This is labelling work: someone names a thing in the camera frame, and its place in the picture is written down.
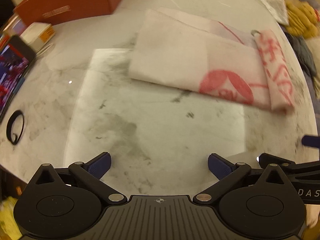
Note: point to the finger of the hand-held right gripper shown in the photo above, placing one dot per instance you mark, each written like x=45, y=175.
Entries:
x=311, y=140
x=265, y=158

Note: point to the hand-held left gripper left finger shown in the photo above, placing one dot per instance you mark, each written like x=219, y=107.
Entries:
x=100, y=166

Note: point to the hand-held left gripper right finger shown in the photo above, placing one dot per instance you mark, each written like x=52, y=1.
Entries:
x=220, y=166

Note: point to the black rubber band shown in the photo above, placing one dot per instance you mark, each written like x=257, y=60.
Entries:
x=14, y=141

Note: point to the white red-print shopping bag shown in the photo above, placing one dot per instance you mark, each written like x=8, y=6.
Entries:
x=175, y=60

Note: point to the dark grey cloth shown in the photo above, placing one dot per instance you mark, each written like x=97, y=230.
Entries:
x=303, y=52

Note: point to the yellow packet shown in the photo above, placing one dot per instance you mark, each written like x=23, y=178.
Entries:
x=8, y=217

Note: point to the yellow plush cat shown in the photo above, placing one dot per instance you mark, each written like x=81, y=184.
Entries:
x=300, y=20

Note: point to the black smartphone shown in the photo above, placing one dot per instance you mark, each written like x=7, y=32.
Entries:
x=12, y=72

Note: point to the white textured cloth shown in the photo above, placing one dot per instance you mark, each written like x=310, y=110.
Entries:
x=277, y=10

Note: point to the small white orange-label box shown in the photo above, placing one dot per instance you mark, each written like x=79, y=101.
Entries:
x=32, y=33

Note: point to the red cardboard box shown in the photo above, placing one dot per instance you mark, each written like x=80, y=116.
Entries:
x=87, y=2

